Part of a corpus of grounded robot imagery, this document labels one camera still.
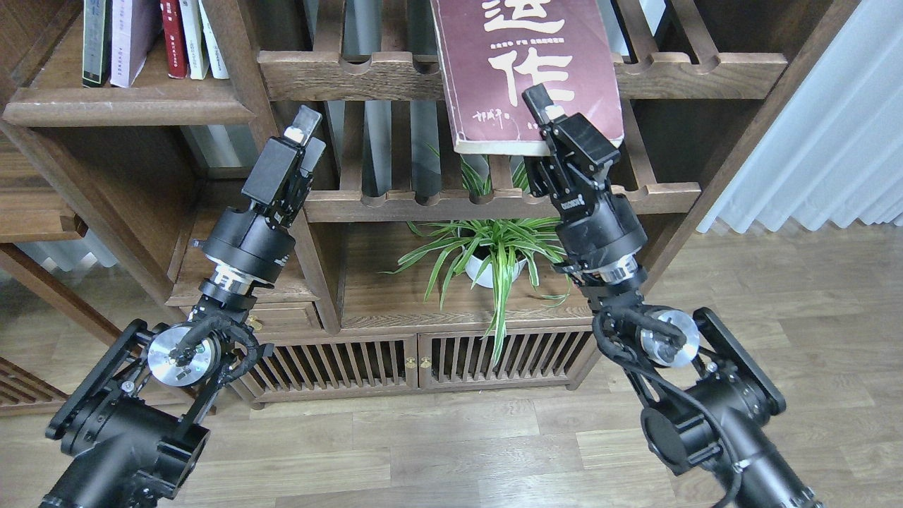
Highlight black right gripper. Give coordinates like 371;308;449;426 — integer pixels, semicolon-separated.
522;84;646;279

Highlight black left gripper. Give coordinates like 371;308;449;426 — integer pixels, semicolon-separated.
202;106;326;286

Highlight maroon book white characters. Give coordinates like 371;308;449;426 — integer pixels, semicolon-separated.
431;1;624;157

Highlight pale lavender white book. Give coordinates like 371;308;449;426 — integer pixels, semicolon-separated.
110;1;162;87

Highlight green and black book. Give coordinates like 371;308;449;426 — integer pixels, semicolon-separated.
81;1;112;87

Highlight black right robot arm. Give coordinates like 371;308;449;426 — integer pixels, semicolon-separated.
523;85;820;507

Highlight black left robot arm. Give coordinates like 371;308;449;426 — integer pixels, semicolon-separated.
41;106;325;507

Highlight white teal upright book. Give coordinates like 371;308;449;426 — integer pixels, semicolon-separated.
199;1;229;80

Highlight green spider plant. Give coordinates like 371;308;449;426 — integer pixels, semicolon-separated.
382;145;586;368

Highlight white plant pot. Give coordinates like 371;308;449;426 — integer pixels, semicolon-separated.
465;256;528;289

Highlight brass drawer knob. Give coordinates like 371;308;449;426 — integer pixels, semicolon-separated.
246;315;262;332

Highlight dark wooden bookshelf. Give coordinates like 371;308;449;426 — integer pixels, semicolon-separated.
2;1;857;406

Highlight red upright book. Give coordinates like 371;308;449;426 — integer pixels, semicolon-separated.
160;0;189;78

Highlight white curtain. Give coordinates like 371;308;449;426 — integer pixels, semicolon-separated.
697;1;902;234

